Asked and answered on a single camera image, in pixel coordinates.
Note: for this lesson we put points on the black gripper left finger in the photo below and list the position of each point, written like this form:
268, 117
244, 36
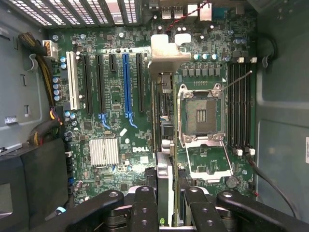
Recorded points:
142, 212

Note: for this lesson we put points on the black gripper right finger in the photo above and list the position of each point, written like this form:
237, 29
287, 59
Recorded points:
205, 212

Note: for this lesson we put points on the open socket cover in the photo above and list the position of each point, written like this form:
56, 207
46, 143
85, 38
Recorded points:
212, 178

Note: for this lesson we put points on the coin cell battery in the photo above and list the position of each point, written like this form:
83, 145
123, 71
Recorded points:
232, 182

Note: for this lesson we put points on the silver chipset heatsink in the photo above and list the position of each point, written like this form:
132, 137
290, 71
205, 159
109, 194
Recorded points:
103, 152

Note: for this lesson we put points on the black RAM slot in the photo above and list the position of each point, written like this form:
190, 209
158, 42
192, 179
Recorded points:
242, 120
248, 120
236, 120
230, 120

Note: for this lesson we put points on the CPU socket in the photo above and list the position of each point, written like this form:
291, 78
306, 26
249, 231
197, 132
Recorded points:
201, 113

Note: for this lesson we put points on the black plastic shroud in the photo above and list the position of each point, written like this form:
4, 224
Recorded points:
43, 181

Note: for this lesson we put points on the long black expansion slot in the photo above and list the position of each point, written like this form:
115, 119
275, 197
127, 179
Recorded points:
140, 84
88, 84

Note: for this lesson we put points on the blue expansion slot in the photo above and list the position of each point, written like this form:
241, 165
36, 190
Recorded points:
127, 84

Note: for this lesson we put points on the green motherboard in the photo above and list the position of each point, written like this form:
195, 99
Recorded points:
114, 84

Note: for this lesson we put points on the socket locking lever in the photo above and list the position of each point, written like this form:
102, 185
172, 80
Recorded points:
236, 81

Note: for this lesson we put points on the open black PC case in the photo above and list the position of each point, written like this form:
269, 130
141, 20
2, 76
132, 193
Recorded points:
282, 96

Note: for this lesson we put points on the white expansion slot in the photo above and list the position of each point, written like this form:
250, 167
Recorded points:
73, 79

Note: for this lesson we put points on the short black expansion slot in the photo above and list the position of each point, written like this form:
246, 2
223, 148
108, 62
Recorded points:
112, 62

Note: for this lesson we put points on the white power connector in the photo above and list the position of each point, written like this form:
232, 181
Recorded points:
50, 48

